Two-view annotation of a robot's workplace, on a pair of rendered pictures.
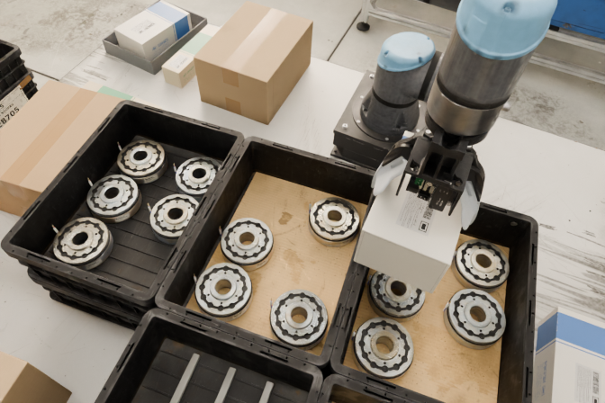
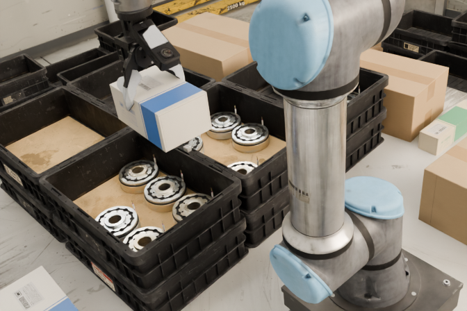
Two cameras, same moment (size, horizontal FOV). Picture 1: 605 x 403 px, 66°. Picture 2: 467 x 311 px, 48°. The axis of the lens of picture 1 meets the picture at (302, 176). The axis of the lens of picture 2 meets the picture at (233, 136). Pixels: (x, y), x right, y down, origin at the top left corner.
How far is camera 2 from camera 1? 1.42 m
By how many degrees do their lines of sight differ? 81
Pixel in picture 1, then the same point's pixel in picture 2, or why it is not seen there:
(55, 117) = (402, 70)
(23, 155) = (367, 62)
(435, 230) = not seen: hidden behind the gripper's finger
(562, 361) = (53, 290)
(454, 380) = (96, 206)
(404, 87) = not seen: hidden behind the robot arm
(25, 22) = not seen: outside the picture
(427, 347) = (124, 201)
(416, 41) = (371, 196)
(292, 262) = (226, 158)
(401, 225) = (144, 76)
